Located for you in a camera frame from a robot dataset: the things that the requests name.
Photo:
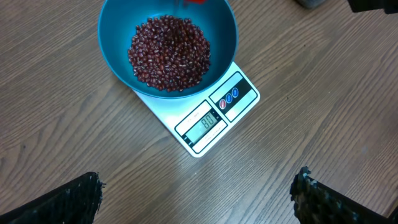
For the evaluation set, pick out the red beans in bowl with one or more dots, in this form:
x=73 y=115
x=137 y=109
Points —
x=169 y=53

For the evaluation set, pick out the white digital kitchen scale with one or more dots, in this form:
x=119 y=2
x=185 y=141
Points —
x=198 y=122

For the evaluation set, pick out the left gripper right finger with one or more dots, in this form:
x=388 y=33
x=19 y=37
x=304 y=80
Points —
x=315 y=203

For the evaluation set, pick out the red scoop with blue handle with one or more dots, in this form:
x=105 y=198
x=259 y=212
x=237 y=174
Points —
x=196 y=1

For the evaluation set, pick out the clear plastic container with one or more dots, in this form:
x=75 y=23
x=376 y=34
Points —
x=310 y=4

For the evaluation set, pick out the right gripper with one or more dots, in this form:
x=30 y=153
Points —
x=389 y=6

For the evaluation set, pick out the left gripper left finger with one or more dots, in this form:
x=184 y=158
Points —
x=77 y=201

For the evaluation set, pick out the blue metal bowl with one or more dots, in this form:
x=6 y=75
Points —
x=117 y=25

